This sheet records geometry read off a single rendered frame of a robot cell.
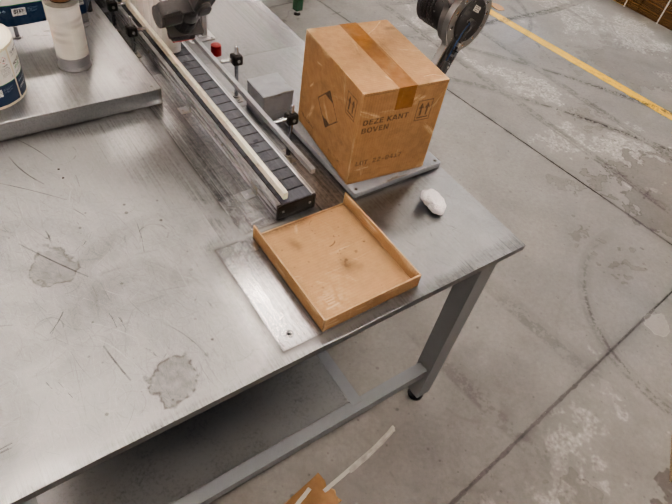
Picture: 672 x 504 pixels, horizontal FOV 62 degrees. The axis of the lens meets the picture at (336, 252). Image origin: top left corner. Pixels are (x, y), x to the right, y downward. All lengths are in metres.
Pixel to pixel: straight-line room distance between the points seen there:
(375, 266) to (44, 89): 1.00
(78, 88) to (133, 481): 1.06
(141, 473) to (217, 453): 0.20
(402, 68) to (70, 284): 0.89
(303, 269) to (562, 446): 1.29
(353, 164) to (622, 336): 1.59
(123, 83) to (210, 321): 0.81
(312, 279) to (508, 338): 1.28
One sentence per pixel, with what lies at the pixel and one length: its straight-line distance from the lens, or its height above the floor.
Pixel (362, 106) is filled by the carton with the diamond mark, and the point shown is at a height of 1.09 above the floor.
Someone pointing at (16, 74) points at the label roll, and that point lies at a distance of 1.69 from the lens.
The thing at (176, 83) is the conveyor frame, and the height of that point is 0.86.
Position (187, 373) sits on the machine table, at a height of 0.83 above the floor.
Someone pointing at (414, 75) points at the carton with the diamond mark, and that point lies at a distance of 1.41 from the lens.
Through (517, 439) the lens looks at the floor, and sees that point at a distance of 2.17.
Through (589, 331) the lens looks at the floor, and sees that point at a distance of 2.58.
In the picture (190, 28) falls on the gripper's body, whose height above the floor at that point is 1.01.
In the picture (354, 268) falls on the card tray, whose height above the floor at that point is 0.83.
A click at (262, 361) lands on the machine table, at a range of 1.13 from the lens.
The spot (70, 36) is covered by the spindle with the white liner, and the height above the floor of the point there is 0.98.
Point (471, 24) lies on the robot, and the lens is 2.32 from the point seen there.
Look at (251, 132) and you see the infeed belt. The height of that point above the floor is 0.88.
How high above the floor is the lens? 1.80
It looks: 48 degrees down
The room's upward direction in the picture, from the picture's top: 11 degrees clockwise
